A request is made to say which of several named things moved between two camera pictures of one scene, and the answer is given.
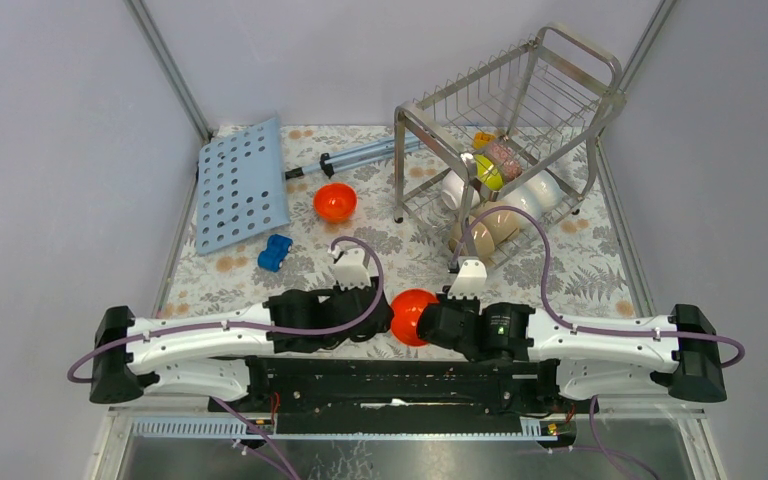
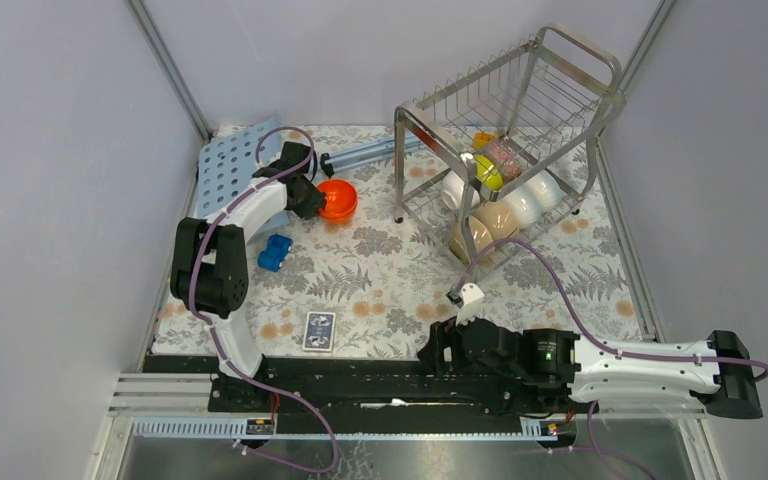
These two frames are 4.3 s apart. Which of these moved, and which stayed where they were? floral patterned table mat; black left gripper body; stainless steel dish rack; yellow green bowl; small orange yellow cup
Moved: black left gripper body
Stayed: small orange yellow cup; floral patterned table mat; stainless steel dish rack; yellow green bowl
